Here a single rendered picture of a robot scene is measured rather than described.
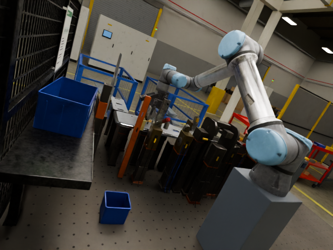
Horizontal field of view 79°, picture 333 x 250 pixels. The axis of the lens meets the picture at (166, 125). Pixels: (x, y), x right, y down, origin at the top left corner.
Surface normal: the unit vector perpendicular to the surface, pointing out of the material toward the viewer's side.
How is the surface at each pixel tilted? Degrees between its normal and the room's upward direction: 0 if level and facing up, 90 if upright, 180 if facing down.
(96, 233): 0
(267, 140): 95
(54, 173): 0
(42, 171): 0
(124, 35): 90
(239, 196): 90
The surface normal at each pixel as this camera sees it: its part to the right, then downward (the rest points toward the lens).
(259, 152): -0.76, 0.00
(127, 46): 0.38, 0.42
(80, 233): 0.36, -0.89
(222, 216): -0.86, -0.19
